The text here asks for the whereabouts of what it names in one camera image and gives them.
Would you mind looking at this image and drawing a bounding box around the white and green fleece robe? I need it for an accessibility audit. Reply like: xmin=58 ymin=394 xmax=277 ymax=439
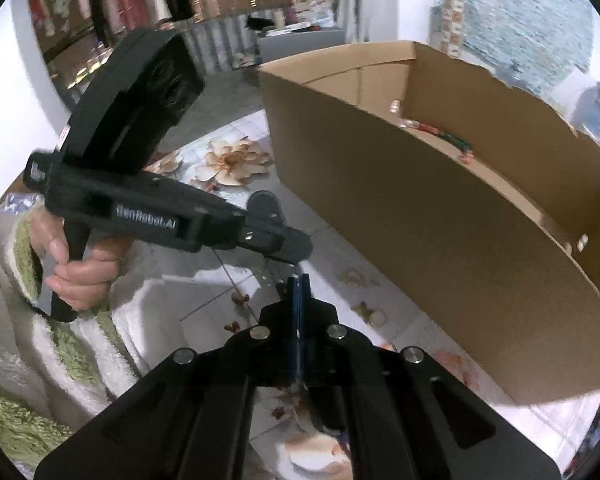
xmin=0 ymin=190 xmax=181 ymax=480

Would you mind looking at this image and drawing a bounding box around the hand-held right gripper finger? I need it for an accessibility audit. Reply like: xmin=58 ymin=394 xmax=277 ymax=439
xmin=34 ymin=276 xmax=301 ymax=480
xmin=300 ymin=274 xmax=563 ymax=480

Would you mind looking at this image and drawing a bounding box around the brown cardboard box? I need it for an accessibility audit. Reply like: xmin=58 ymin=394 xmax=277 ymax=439
xmin=257 ymin=40 xmax=600 ymax=406

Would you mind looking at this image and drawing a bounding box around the floral tablecloth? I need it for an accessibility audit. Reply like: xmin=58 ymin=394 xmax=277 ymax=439
xmin=144 ymin=110 xmax=600 ymax=480

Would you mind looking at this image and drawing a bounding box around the teal printed wall cloth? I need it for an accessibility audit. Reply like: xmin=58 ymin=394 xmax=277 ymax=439
xmin=432 ymin=0 xmax=597 ymax=97

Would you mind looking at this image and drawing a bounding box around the pile of pale bags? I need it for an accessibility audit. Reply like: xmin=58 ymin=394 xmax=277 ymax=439
xmin=294 ymin=0 xmax=339 ymax=28

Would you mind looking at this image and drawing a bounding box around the colourful beaded bracelet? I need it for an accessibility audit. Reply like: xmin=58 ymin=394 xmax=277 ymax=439
xmin=390 ymin=100 xmax=476 ymax=163

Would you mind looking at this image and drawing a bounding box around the person's left hand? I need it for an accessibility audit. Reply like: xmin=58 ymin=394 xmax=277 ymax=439
xmin=30 ymin=211 xmax=133 ymax=312

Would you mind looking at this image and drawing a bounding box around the grey cabinet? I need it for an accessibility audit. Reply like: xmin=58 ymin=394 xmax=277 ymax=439
xmin=257 ymin=27 xmax=347 ymax=67

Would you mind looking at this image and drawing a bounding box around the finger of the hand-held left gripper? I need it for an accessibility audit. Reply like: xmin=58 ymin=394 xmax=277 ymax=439
xmin=234 ymin=221 xmax=314 ymax=266

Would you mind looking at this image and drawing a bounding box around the orange patterned wall cloth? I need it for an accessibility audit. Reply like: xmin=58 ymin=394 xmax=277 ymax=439
xmin=431 ymin=0 xmax=467 ymax=57

